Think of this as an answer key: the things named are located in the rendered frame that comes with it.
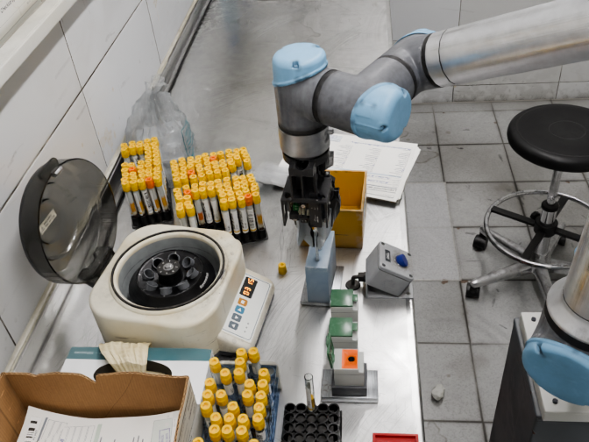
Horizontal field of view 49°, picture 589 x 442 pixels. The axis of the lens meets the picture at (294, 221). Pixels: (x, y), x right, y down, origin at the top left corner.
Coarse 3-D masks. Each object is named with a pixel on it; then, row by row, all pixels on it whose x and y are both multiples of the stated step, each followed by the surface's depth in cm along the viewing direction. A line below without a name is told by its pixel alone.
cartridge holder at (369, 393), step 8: (328, 376) 105; (368, 376) 105; (376, 376) 105; (328, 384) 104; (368, 384) 104; (376, 384) 103; (328, 392) 103; (336, 392) 102; (344, 392) 102; (352, 392) 101; (360, 392) 101; (368, 392) 102; (376, 392) 102; (328, 400) 103; (336, 400) 103; (344, 400) 103; (352, 400) 102; (360, 400) 102; (368, 400) 102; (376, 400) 102
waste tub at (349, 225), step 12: (336, 180) 136; (348, 180) 135; (360, 180) 135; (348, 192) 137; (360, 192) 137; (348, 204) 139; (360, 204) 139; (348, 216) 125; (360, 216) 124; (312, 228) 128; (336, 228) 127; (348, 228) 127; (360, 228) 126; (336, 240) 130; (348, 240) 129; (360, 240) 129
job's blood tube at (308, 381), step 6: (306, 378) 96; (312, 378) 95; (306, 384) 95; (312, 384) 95; (306, 390) 96; (312, 390) 96; (306, 396) 98; (312, 396) 97; (312, 402) 98; (312, 408) 99
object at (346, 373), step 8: (336, 352) 101; (344, 352) 101; (352, 352) 101; (360, 352) 102; (336, 360) 100; (344, 360) 100; (352, 360) 101; (360, 360) 100; (336, 368) 99; (344, 368) 99; (352, 368) 99; (360, 368) 99; (336, 376) 100; (344, 376) 100; (352, 376) 100; (360, 376) 99; (336, 384) 101; (344, 384) 101; (352, 384) 101; (360, 384) 101
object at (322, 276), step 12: (312, 252) 116; (324, 252) 116; (312, 264) 113; (324, 264) 113; (336, 264) 125; (312, 276) 114; (324, 276) 114; (336, 276) 123; (312, 288) 116; (324, 288) 116; (336, 288) 121; (312, 300) 118; (324, 300) 118
